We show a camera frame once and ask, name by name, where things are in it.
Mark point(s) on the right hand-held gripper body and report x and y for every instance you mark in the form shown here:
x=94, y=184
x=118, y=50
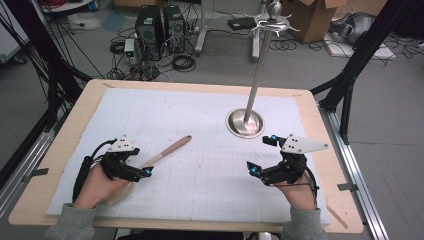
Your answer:
x=301, y=145

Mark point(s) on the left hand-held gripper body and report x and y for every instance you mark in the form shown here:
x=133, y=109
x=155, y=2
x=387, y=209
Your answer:
x=121, y=145

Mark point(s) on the wooden spatula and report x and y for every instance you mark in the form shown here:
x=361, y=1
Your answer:
x=170, y=149

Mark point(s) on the person's left hand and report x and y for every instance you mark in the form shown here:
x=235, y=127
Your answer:
x=95, y=188

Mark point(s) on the person's right hand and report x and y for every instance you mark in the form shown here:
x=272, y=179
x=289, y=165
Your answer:
x=300, y=196

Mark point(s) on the grey metal clip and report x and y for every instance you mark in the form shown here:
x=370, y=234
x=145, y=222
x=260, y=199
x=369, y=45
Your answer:
x=35, y=174
x=348, y=187

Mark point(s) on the steel utensil hanging stand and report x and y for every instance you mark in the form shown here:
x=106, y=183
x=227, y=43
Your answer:
x=258, y=66

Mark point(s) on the white grid mat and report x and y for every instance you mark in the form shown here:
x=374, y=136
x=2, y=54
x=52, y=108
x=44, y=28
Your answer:
x=200, y=110

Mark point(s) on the thin wooden stick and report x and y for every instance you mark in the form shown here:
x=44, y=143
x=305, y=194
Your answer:
x=337, y=217

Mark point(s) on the white stand leg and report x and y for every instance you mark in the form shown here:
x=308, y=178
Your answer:
x=201, y=41
x=255, y=46

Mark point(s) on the small white box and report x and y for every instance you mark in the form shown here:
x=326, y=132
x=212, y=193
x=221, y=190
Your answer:
x=129, y=47

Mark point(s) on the white flat board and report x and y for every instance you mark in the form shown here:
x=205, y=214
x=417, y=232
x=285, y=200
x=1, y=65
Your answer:
x=366, y=52

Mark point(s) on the black computer tower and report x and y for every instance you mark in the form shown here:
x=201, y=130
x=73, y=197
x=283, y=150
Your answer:
x=149, y=31
x=174, y=28

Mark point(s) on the flat black device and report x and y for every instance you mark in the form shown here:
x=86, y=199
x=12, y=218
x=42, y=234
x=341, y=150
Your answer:
x=241, y=22

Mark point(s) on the cardboard box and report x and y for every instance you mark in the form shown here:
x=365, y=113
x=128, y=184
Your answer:
x=311, y=23

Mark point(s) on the clear plastic bag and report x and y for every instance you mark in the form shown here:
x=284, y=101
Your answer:
x=83, y=21

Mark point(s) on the grey bag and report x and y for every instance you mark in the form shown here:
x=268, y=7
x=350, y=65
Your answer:
x=361, y=26

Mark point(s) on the white round table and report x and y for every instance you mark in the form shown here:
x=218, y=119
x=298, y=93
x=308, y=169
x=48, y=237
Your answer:
x=66, y=6

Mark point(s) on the aluminium rail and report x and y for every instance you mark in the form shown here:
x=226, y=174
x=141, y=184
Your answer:
x=360, y=186
x=20, y=173

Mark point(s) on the black frame strut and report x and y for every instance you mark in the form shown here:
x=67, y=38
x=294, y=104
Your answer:
x=353, y=63
x=56, y=76

